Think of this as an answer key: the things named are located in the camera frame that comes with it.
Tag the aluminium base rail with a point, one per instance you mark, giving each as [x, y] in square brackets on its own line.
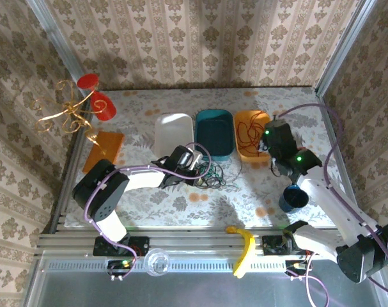
[187, 240]

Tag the dark blue cup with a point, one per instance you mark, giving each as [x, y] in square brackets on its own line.
[292, 196]

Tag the red plastic goblet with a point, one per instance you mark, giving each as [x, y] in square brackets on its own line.
[108, 112]

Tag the small black circuit board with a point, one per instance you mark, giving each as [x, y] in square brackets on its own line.
[296, 267]
[120, 267]

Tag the teal plastic bin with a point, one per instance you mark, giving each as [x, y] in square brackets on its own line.
[213, 134]

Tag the orange plastic bin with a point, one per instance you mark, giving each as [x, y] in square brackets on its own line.
[257, 156]

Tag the white plastic bin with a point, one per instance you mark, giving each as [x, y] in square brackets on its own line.
[173, 131]

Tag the clear plastic cup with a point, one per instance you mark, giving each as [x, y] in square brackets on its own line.
[156, 262]

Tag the aluminium frame side rail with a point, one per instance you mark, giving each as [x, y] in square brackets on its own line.
[344, 44]
[61, 51]

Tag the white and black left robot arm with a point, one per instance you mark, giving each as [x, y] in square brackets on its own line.
[139, 180]

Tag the floral patterned tablecloth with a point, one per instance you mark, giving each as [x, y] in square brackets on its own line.
[213, 204]

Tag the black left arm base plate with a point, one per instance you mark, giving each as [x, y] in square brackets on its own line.
[142, 244]

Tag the yellow banana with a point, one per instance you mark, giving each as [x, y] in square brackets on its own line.
[246, 252]

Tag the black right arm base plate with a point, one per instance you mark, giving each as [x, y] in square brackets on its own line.
[270, 246]

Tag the orange rectangular block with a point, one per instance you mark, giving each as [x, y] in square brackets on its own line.
[105, 147]

